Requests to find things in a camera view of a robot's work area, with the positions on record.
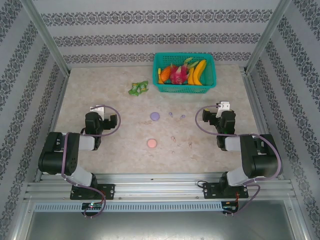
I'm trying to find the teal plastic basket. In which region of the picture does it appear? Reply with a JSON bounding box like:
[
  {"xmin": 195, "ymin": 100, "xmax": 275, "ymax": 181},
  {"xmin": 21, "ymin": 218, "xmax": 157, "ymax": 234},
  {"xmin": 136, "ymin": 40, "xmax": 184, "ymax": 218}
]
[{"xmin": 152, "ymin": 52, "xmax": 217, "ymax": 94}]

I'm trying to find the green snack packet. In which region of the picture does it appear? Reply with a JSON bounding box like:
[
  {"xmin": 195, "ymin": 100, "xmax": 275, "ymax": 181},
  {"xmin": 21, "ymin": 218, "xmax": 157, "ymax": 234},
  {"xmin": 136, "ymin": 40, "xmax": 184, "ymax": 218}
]
[{"xmin": 128, "ymin": 80, "xmax": 149, "ymax": 96}]

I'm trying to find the yellow banana bunch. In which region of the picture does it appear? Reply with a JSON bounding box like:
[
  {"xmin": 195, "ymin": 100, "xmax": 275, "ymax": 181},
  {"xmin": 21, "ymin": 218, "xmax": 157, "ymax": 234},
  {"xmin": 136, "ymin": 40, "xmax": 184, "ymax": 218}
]
[{"xmin": 187, "ymin": 59, "xmax": 208, "ymax": 86}]

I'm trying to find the pink dragon fruit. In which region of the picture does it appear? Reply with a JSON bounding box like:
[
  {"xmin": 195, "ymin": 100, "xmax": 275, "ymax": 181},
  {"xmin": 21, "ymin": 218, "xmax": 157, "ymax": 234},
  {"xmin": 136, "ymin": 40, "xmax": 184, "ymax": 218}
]
[{"xmin": 169, "ymin": 57, "xmax": 195, "ymax": 85}]

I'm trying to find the orange toy fruit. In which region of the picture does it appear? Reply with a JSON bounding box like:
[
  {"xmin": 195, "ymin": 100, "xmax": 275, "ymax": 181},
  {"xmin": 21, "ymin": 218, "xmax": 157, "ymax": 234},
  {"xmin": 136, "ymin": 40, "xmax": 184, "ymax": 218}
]
[{"xmin": 159, "ymin": 66, "xmax": 172, "ymax": 83}]

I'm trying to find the left controller board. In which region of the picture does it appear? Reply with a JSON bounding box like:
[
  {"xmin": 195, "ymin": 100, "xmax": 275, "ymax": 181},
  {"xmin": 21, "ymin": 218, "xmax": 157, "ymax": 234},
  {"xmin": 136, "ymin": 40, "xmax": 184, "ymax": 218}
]
[{"xmin": 81, "ymin": 202, "xmax": 103, "ymax": 210}]

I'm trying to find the controller board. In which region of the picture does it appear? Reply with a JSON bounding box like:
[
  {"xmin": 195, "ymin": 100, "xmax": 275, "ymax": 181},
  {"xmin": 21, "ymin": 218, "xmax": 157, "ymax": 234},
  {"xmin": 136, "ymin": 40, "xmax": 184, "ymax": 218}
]
[
  {"xmin": 222, "ymin": 201, "xmax": 240, "ymax": 213},
  {"xmin": 81, "ymin": 202, "xmax": 103, "ymax": 210}
]

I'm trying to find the right controller board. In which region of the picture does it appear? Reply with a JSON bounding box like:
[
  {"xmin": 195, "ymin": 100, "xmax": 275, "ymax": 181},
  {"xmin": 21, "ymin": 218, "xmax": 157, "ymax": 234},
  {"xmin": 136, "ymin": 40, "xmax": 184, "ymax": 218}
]
[{"xmin": 222, "ymin": 201, "xmax": 240, "ymax": 213}]

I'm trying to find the grey metal bottom panel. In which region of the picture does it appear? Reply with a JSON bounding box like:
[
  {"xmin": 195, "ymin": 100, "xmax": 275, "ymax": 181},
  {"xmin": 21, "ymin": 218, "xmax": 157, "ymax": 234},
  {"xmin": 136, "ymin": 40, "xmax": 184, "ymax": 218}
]
[{"xmin": 14, "ymin": 199, "xmax": 311, "ymax": 240}]

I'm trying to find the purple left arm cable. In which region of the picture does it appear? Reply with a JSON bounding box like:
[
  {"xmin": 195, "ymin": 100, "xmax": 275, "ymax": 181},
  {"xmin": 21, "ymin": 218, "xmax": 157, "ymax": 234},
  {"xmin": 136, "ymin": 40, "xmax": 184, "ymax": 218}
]
[{"xmin": 60, "ymin": 105, "xmax": 122, "ymax": 219}]

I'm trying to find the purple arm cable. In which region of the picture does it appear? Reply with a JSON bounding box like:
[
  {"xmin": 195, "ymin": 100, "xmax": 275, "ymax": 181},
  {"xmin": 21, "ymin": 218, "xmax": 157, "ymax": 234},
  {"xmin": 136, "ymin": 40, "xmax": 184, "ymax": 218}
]
[
  {"xmin": 60, "ymin": 105, "xmax": 122, "ymax": 219},
  {"xmin": 194, "ymin": 104, "xmax": 281, "ymax": 217}
]

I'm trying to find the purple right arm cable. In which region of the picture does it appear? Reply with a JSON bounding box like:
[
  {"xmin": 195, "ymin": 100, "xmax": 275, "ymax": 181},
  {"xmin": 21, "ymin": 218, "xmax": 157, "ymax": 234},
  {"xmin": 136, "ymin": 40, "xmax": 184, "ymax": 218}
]
[{"xmin": 194, "ymin": 104, "xmax": 281, "ymax": 217}]

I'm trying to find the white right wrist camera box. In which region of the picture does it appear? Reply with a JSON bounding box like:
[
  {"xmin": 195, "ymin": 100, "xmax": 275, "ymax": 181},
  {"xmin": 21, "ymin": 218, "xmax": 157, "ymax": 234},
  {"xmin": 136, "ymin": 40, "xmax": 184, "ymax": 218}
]
[{"xmin": 216, "ymin": 100, "xmax": 231, "ymax": 111}]

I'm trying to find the aluminium side rail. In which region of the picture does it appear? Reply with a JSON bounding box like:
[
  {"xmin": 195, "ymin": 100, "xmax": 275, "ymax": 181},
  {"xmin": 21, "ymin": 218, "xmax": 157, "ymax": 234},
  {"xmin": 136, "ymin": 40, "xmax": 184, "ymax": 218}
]
[
  {"xmin": 241, "ymin": 67, "xmax": 286, "ymax": 181},
  {"xmin": 34, "ymin": 74, "xmax": 71, "ymax": 183}
]

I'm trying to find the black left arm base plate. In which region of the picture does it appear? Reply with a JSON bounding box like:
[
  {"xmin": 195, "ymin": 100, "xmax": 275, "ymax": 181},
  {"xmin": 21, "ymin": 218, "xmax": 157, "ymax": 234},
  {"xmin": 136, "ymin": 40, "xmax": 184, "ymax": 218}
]
[{"xmin": 69, "ymin": 183, "xmax": 116, "ymax": 201}]

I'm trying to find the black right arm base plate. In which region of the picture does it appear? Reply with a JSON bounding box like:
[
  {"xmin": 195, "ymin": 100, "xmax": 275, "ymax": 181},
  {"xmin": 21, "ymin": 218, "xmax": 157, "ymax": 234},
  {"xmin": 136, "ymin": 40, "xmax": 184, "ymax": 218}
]
[{"xmin": 202, "ymin": 181, "xmax": 250, "ymax": 200}]

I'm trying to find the aluminium mounting rail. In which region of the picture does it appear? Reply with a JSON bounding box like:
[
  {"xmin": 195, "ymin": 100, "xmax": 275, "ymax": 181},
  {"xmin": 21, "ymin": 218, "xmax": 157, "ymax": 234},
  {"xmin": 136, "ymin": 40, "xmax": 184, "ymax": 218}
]
[{"xmin": 23, "ymin": 171, "xmax": 298, "ymax": 201}]

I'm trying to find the slotted grey cable duct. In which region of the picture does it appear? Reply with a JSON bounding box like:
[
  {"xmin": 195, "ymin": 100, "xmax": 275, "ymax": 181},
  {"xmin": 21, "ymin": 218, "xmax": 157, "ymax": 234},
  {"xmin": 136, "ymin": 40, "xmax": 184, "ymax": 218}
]
[{"xmin": 33, "ymin": 201, "xmax": 223, "ymax": 213}]

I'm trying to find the aluminium frame post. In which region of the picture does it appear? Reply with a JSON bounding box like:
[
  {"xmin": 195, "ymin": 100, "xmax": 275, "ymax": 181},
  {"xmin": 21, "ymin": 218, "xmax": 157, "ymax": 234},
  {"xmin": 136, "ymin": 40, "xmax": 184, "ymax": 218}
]
[
  {"xmin": 244, "ymin": 0, "xmax": 293, "ymax": 75},
  {"xmin": 19, "ymin": 0, "xmax": 71, "ymax": 77}
]

